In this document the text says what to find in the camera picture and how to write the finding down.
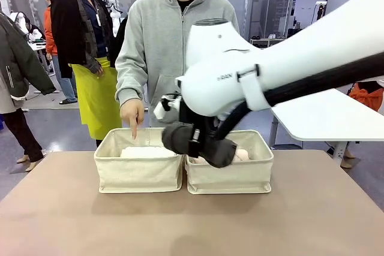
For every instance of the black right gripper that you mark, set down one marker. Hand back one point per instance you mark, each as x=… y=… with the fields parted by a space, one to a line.
x=198 y=121

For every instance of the dark grey towel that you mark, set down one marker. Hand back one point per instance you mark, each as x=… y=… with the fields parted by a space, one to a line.
x=177 y=139

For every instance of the light pink towel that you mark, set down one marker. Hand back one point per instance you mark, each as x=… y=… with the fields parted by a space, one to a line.
x=242 y=154

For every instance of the pale yellow towel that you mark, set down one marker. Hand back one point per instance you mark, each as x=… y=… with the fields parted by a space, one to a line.
x=144 y=151

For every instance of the hoodie person's right forearm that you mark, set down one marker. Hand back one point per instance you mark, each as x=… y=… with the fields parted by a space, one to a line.
x=127 y=88

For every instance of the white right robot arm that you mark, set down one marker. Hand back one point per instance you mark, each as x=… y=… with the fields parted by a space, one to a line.
x=285 y=58

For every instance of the hoodie person's right hand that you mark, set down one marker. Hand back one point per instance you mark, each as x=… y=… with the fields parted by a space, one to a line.
x=133 y=115

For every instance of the apron person's bare hand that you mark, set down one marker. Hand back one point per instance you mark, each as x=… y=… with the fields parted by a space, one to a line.
x=97 y=70

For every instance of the cream fabric storage basket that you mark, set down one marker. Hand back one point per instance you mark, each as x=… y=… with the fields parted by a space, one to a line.
x=138 y=175
x=231 y=178

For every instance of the person in grey hoodie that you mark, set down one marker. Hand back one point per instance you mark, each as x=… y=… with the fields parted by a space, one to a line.
x=156 y=43

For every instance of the wooden shoe rack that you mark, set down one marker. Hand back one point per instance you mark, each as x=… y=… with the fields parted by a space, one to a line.
x=264 y=40

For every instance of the white folding table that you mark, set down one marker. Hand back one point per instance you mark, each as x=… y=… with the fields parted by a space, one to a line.
x=330 y=118

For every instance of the black luggage bags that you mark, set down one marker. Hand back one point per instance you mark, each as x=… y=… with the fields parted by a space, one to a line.
x=294 y=32

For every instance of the white humanoid robot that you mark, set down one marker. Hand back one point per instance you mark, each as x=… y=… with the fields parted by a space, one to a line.
x=21 y=22
x=112 y=13

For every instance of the person with yellow apron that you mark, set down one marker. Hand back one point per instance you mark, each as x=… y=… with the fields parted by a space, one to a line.
x=75 y=28

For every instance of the person with orange waist jacket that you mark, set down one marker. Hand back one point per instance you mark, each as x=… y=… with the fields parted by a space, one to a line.
x=369 y=95

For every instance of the person in orange hoodie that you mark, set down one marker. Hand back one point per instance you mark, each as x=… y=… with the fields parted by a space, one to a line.
x=51 y=34

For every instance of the person in olive jacket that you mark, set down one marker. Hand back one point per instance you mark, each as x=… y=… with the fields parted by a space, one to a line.
x=18 y=67

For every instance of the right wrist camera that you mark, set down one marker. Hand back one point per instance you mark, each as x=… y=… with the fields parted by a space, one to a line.
x=163 y=109

